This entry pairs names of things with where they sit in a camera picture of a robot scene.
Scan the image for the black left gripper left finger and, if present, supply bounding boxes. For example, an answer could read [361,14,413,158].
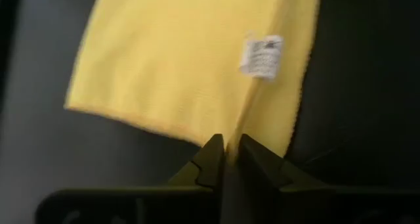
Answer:
[34,133,227,224]

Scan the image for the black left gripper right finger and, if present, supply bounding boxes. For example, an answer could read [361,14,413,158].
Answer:
[229,133,420,224]

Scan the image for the yellow microfiber towel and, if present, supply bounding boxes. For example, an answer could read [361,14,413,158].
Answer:
[63,0,324,164]

